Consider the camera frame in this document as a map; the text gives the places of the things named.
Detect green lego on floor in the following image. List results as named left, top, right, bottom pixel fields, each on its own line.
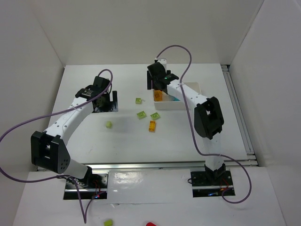
left=103, top=219, right=113, bottom=226

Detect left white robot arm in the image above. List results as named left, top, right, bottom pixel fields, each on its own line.
left=31, top=76, right=111, bottom=179

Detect aluminium rail right side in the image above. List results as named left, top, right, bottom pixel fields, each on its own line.
left=221, top=65, right=259, bottom=166

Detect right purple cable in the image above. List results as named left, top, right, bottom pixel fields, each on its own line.
left=155, top=45, right=252, bottom=203

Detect red object at bottom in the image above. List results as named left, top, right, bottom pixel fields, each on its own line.
left=146, top=222, right=157, bottom=226

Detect orange printed lego brick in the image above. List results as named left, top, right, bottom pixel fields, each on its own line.
left=153, top=90, right=163, bottom=102

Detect green lego printed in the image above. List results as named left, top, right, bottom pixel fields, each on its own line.
left=150, top=113, right=160, bottom=121
left=137, top=111, right=147, bottom=119

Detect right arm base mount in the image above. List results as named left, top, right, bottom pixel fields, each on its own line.
left=187, top=168, right=235, bottom=198

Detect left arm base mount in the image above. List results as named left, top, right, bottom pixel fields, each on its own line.
left=63, top=173, right=109, bottom=200

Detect green lego near tray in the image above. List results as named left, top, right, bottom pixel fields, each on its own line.
left=135, top=98, right=142, bottom=105

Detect small green lego cube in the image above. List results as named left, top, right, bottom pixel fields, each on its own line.
left=105, top=121, right=112, bottom=129

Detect yellow lego long brick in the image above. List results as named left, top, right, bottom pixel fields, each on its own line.
left=149, top=121, right=156, bottom=132

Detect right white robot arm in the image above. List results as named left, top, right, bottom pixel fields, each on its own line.
left=147, top=61, right=225, bottom=178

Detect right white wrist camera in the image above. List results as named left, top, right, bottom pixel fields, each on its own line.
left=155, top=58, right=167, bottom=71

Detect white three-compartment tray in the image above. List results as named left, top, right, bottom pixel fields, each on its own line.
left=152, top=81, right=203, bottom=111

